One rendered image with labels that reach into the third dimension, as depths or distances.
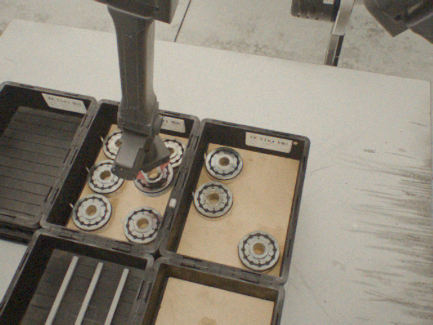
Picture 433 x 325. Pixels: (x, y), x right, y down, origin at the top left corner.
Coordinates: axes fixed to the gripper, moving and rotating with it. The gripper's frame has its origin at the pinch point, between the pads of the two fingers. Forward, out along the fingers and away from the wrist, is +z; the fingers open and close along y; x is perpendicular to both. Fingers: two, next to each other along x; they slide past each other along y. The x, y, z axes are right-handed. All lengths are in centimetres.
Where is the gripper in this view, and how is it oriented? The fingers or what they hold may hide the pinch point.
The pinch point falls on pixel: (151, 171)
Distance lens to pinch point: 112.5
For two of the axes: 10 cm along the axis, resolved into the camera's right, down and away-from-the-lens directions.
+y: 8.7, -4.5, 2.1
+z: 0.4, 4.8, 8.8
